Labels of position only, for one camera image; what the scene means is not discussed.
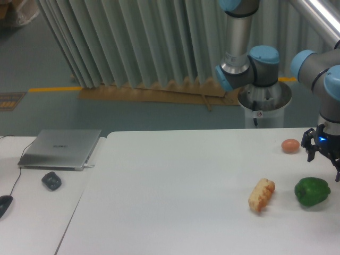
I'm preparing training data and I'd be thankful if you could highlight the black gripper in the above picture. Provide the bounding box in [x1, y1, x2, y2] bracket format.
[301, 119, 340, 182]

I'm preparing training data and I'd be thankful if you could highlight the white usb plug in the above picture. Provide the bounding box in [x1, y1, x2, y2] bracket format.
[84, 164, 95, 168]

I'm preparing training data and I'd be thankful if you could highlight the brown egg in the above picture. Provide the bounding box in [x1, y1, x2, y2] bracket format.
[281, 139, 300, 154]

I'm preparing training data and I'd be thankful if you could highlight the golden bread piece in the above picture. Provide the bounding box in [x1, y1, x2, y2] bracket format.
[248, 178, 275, 213]

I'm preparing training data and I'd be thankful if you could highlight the silver closed laptop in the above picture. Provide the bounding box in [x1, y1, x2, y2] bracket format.
[18, 129, 101, 171]

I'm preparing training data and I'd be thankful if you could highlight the black laptop cable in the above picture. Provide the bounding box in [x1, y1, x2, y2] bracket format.
[0, 134, 37, 160]

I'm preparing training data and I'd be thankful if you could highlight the brown cardboard sheet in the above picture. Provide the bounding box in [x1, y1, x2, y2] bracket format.
[78, 77, 239, 111]

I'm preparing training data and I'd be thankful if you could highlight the clear plastic bag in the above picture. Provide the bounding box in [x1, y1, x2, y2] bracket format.
[9, 0, 40, 27]

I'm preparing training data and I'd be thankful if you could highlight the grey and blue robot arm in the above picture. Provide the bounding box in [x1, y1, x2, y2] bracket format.
[215, 1, 339, 168]

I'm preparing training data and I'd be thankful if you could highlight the black mouse cable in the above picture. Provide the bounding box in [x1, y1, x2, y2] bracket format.
[8, 167, 22, 197]

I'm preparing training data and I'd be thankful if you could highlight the grey-green pleated curtain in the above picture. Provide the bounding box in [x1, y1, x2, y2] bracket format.
[34, 0, 340, 90]

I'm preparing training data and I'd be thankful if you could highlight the small black controller device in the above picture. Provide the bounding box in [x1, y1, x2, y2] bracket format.
[41, 172, 62, 191]

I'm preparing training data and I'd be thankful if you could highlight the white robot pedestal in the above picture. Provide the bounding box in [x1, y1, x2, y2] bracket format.
[237, 81, 292, 129]

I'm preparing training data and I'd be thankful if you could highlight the green bell pepper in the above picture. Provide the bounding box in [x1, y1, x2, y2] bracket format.
[294, 177, 331, 207]

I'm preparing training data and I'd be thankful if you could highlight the black computer mouse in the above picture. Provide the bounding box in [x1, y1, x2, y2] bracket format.
[0, 195, 13, 218]

